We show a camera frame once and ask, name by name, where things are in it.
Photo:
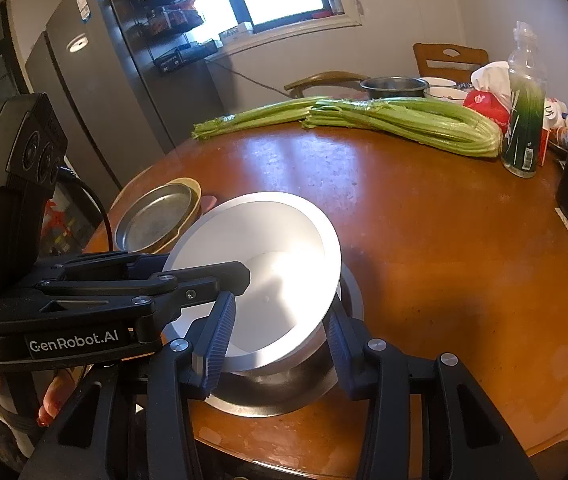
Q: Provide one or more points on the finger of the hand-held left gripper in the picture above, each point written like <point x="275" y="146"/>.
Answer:
<point x="204" y="280"/>
<point x="114" y="265"/>

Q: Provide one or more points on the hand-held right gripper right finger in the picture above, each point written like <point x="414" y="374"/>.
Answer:
<point x="341" y="357"/>

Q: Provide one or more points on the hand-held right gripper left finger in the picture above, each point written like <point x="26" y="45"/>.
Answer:
<point x="216" y="342"/>

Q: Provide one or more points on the red paper bowl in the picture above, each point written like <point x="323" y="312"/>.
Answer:
<point x="284" y="360"/>
<point x="274" y="240"/>

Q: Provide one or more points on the round steel plate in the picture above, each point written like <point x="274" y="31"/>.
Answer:
<point x="154" y="217"/>

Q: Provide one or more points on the stainless steel bowl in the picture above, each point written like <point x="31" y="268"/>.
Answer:
<point x="289" y="395"/>

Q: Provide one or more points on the pink plastic plate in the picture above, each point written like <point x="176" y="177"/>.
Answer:
<point x="208" y="204"/>

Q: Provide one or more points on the cream shell-shaped plate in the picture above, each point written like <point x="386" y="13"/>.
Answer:
<point x="189" y="187"/>

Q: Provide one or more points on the grey refrigerator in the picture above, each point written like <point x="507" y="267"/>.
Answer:
<point x="94" y="90"/>

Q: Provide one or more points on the long celery bunch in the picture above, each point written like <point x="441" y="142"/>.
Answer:
<point x="259" y="112"/>

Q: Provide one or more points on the black labelled box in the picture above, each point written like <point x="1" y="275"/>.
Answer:
<point x="184" y="57"/>

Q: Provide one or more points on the curved-back wooden chair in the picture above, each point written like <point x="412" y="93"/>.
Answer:
<point x="324" y="79"/>

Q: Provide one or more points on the thick celery bunch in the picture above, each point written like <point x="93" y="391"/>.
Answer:
<point x="414" y="120"/>

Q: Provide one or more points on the white windowsill box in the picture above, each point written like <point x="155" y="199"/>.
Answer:
<point x="238" y="32"/>

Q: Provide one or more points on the steel cooking pot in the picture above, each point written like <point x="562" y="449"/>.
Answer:
<point x="394" y="89"/>

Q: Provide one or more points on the white patterned bowl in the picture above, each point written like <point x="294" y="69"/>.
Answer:
<point x="446" y="96"/>

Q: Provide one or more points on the red tissue pack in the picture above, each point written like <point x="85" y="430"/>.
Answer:
<point x="484" y="105"/>

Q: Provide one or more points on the red carton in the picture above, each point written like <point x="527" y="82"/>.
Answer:
<point x="543" y="147"/>

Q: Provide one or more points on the white ceramic bowl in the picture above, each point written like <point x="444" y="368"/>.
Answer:
<point x="439" y="82"/>

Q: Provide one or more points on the clear bottle green label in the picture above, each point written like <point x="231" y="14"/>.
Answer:
<point x="524" y="125"/>

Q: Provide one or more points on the square-back wooden chair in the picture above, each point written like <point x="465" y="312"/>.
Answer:
<point x="429" y="60"/>

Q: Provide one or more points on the white plastic packet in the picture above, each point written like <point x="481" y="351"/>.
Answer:
<point x="556" y="110"/>

